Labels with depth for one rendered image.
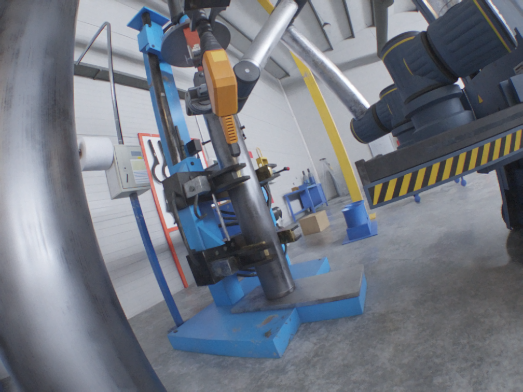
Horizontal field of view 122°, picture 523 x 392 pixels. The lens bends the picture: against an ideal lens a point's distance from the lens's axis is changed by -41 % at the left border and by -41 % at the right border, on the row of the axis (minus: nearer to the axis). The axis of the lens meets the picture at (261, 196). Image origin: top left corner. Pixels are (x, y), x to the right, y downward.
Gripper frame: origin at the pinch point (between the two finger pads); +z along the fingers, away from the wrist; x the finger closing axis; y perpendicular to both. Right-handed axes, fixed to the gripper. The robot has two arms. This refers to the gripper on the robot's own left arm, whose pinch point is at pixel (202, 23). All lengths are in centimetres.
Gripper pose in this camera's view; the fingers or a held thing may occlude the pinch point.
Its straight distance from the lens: 81.3
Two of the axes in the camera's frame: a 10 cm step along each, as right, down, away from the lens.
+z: -2.8, 1.5, 9.5
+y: 3.3, 9.4, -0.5
